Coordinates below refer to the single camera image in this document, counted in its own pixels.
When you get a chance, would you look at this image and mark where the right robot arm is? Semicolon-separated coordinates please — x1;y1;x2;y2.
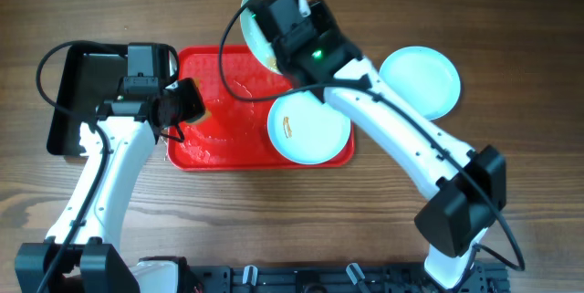
241;0;506;289

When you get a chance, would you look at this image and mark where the black water tray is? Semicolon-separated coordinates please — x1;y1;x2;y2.
47;45;128;157

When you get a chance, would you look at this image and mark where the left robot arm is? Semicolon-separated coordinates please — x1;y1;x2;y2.
15;40;205;292

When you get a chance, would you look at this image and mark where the red serving tray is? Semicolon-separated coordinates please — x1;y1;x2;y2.
166;44;356;172

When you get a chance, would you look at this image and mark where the white plate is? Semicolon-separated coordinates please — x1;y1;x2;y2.
239;9;281;75
379;46;462;120
266;91;351;165

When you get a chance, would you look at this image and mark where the white plate top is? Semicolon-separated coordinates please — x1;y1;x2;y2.
239;9;281;75

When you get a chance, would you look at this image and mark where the orange and green sponge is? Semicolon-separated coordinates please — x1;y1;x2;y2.
186;78;212;125

